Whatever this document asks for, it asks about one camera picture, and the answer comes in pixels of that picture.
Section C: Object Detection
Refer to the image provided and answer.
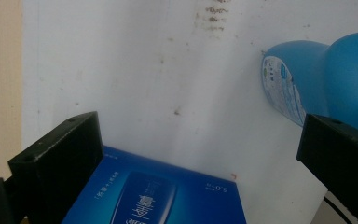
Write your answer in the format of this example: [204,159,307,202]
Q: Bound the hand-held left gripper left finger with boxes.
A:
[7,110,104,224]

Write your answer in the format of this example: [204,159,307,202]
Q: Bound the blue plastic bottle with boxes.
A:
[261,31,358,138]

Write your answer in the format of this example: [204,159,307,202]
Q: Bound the black cable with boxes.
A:
[323,196,352,224]

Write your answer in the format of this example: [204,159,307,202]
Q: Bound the blue cardboard box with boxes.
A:
[61,145,247,224]

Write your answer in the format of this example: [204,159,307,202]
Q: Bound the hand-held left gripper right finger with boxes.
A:
[296,113,358,224]

